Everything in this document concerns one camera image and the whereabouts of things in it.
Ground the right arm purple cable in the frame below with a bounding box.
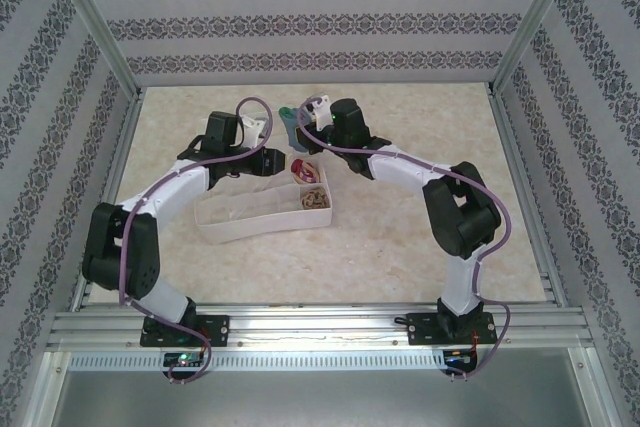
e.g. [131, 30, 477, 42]
[296, 109, 514, 383]

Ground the brown beige argyle sock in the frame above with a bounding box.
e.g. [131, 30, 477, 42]
[298, 187, 331, 211]

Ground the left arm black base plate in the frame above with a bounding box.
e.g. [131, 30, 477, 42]
[141, 314, 230, 348]

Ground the aluminium side rail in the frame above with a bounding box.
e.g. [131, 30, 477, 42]
[488, 86, 572, 308]
[69, 86, 146, 311]

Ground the slotted metal cable duct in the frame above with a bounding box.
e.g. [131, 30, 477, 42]
[67, 350, 447, 370]

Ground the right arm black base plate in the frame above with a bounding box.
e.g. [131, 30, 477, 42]
[407, 311, 499, 347]

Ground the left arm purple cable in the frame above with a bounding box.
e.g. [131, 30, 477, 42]
[118, 96, 276, 384]

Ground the aluminium frame post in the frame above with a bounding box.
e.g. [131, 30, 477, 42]
[47, 0, 146, 98]
[490, 0, 590, 96]

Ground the grey metal shelf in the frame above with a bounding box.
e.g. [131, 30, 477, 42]
[34, 349, 611, 427]

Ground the grey-blue sock orange cuff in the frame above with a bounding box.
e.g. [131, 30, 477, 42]
[278, 105, 314, 154]

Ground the aluminium mounting rail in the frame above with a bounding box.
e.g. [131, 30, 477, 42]
[47, 302, 594, 349]

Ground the red pink cream sock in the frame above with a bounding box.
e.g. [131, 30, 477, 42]
[289, 158, 321, 186]

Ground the small controller board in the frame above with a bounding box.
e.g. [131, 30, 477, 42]
[162, 352, 206, 368]
[442, 349, 479, 366]

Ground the white divided organizer box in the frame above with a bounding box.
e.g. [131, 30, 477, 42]
[193, 161, 335, 246]

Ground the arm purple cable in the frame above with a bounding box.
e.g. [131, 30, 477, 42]
[118, 96, 276, 384]
[296, 109, 514, 383]

